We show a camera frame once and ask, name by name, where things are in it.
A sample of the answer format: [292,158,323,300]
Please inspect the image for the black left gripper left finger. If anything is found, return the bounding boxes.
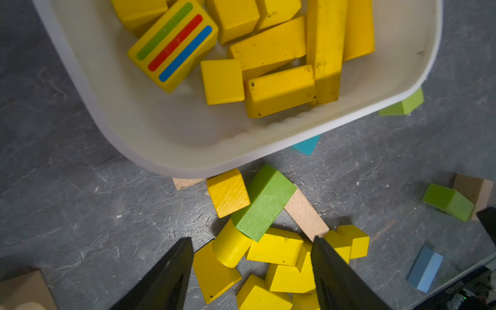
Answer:
[111,237,194,309]

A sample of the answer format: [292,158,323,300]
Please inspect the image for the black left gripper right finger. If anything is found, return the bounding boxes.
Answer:
[311,237,390,310]

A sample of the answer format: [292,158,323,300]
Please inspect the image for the small yellow cube pile edge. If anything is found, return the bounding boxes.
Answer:
[337,225,370,260]

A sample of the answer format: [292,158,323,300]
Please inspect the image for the white oval plastic tub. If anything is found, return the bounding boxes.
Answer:
[34,1,443,178]

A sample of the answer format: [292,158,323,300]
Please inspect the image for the rainbow striped block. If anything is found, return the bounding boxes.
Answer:
[127,1,218,93]

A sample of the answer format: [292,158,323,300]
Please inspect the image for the long yellow block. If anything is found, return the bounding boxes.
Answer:
[306,0,348,105]

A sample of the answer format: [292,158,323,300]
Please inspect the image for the yellow cylinder block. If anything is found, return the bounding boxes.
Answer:
[212,219,254,268]

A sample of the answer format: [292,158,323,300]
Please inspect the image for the tan slanted block centre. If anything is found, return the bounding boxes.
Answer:
[284,188,329,242]

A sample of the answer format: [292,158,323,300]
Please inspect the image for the light blue block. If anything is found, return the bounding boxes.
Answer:
[407,246,444,293]

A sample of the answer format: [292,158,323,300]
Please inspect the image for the tan long block near tub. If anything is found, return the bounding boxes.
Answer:
[173,178,205,191]

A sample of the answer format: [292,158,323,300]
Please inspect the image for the yellow cube below tan block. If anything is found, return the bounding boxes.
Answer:
[207,169,251,218]

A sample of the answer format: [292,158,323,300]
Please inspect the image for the green rectangular block centre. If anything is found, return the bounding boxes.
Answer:
[231,164,297,242]

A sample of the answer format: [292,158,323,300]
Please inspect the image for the brown small block left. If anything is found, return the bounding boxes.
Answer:
[1,271,57,309]

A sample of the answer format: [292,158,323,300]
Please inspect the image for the green slanted block right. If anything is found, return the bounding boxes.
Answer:
[422,183,474,222]

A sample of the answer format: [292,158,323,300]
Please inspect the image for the teal triangular block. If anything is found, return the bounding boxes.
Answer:
[291,134,322,156]

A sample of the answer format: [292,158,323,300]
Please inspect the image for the tan block far right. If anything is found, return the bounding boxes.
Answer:
[453,174,493,221]

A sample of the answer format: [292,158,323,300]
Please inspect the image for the small green cube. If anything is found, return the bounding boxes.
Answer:
[378,88,424,116]

